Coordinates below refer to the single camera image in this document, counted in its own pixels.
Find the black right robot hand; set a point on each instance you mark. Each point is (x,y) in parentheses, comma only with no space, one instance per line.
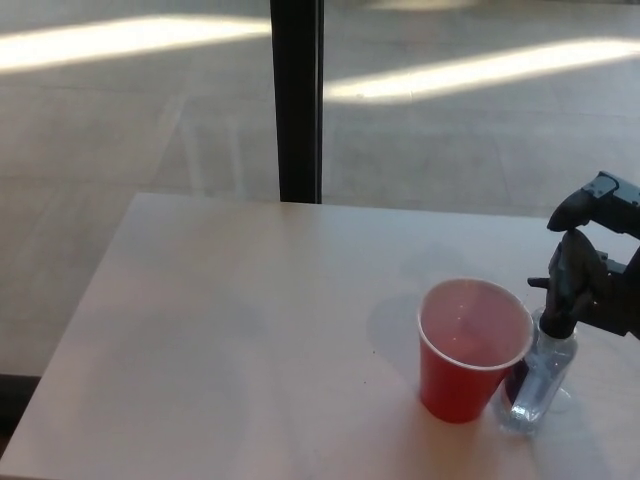
(580,270)

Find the clear pump soap bottle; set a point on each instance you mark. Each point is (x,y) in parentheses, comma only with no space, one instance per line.
(542,372)

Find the red plastic cup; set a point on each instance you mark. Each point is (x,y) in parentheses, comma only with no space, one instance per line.
(450,380)

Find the black window frame post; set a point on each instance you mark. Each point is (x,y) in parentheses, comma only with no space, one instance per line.
(299,100)

